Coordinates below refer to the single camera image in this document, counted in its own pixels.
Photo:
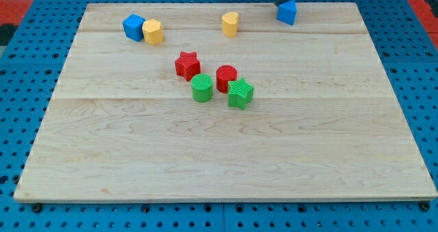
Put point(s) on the red star block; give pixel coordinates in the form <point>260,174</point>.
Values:
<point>187,65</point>

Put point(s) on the red cylinder block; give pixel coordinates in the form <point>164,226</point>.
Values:
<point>224,75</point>

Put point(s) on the wooden board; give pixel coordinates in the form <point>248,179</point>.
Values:
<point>324,124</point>

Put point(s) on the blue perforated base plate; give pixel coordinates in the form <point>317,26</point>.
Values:
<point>32,63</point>

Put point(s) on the green star block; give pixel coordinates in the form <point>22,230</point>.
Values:
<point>240,93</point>

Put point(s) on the green cylinder block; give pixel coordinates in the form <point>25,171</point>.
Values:
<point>201,85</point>

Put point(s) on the yellow hexagon block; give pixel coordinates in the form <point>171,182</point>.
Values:
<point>153,32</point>

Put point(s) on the blue cube block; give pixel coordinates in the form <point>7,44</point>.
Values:
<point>132,26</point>

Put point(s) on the yellow heart block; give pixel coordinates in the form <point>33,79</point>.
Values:
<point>230,22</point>

